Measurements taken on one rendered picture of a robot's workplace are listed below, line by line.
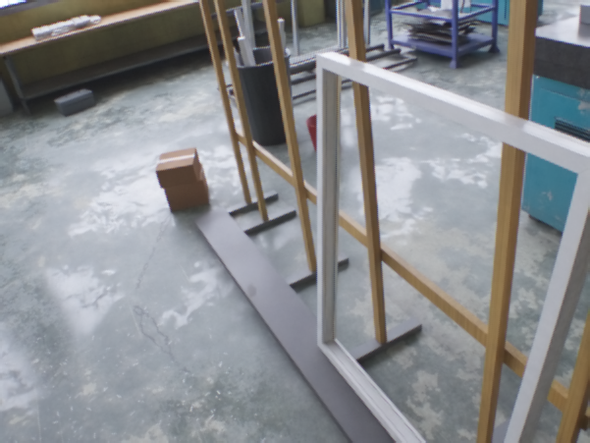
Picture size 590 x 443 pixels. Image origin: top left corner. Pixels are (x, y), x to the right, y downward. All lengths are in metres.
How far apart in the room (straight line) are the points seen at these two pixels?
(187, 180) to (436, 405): 2.45
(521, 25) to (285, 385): 1.92
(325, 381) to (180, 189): 2.10
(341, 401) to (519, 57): 1.67
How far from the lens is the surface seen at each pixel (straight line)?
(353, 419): 2.37
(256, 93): 4.60
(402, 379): 2.56
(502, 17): 7.90
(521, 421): 1.60
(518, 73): 1.32
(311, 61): 6.51
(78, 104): 7.23
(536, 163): 3.32
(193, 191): 4.05
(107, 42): 8.52
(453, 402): 2.50
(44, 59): 8.48
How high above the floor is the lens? 2.00
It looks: 32 degrees down
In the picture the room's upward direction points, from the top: 10 degrees counter-clockwise
